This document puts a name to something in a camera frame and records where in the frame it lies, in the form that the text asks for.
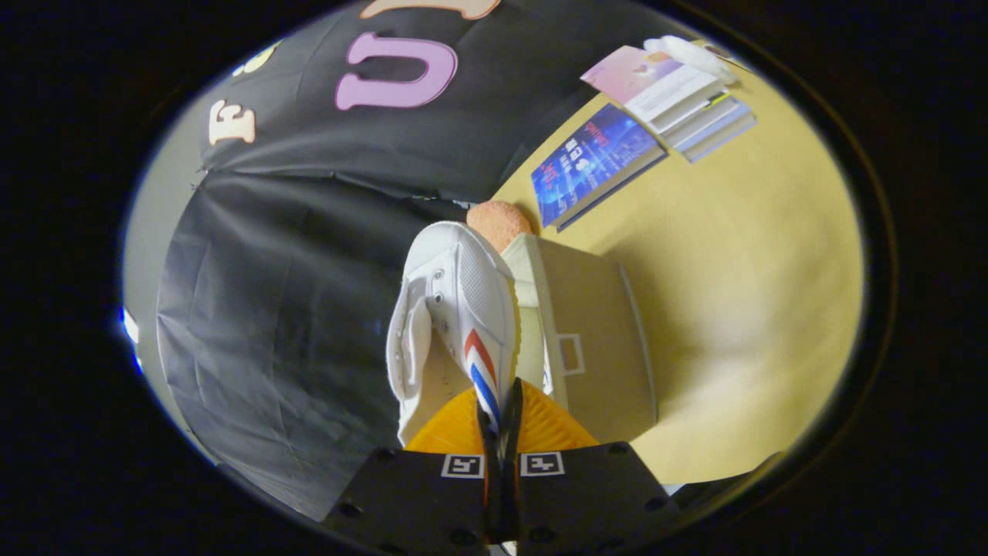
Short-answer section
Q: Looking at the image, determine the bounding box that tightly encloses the black backdrop cloth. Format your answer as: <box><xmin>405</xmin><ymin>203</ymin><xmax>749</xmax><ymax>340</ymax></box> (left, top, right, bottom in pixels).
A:
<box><xmin>154</xmin><ymin>0</ymin><xmax>672</xmax><ymax>522</ymax></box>

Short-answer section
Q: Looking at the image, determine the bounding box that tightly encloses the brown fabric storage box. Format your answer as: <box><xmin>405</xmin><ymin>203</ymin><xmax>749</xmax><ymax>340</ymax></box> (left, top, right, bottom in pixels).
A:
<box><xmin>500</xmin><ymin>233</ymin><xmax>658</xmax><ymax>445</ymax></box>

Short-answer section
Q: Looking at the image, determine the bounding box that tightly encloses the blue cover book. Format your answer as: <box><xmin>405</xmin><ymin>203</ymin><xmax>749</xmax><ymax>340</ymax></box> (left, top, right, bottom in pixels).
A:
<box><xmin>531</xmin><ymin>103</ymin><xmax>668</xmax><ymax>232</ymax></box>

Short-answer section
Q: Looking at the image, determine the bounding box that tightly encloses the pink cover book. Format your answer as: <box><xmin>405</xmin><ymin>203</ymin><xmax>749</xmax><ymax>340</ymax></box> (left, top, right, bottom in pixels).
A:
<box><xmin>580</xmin><ymin>45</ymin><xmax>726</xmax><ymax>124</ymax></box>

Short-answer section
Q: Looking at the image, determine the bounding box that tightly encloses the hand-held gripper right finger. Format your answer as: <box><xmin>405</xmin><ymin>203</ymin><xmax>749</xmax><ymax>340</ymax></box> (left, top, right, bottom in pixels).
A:
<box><xmin>502</xmin><ymin>377</ymin><xmax>680</xmax><ymax>556</ymax></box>

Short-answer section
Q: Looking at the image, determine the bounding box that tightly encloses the orange fuzzy ball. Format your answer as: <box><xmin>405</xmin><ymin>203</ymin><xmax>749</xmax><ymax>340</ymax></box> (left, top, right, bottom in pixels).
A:
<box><xmin>466</xmin><ymin>201</ymin><xmax>535</xmax><ymax>252</ymax></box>

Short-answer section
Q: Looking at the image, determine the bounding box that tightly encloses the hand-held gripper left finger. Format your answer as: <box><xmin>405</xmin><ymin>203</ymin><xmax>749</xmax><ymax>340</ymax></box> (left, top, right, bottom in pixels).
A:
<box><xmin>320</xmin><ymin>388</ymin><xmax>502</xmax><ymax>553</ymax></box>

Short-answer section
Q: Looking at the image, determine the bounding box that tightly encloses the white cover book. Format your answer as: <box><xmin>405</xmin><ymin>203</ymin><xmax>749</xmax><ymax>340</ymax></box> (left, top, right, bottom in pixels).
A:
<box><xmin>656</xmin><ymin>85</ymin><xmax>746</xmax><ymax>147</ymax></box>

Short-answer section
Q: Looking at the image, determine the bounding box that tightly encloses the grey cover book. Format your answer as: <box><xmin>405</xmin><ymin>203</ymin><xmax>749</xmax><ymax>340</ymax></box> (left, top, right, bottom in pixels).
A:
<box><xmin>679</xmin><ymin>104</ymin><xmax>757</xmax><ymax>164</ymax></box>

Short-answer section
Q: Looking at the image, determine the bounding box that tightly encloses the white plush toy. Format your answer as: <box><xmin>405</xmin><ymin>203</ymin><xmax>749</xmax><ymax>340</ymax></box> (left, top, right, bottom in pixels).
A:
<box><xmin>643</xmin><ymin>35</ymin><xmax>738</xmax><ymax>84</ymax></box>

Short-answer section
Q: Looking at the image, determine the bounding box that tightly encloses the printed paper tag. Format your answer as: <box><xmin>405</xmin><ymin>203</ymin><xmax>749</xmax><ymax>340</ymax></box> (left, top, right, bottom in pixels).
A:
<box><xmin>699</xmin><ymin>40</ymin><xmax>748</xmax><ymax>72</ymax></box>

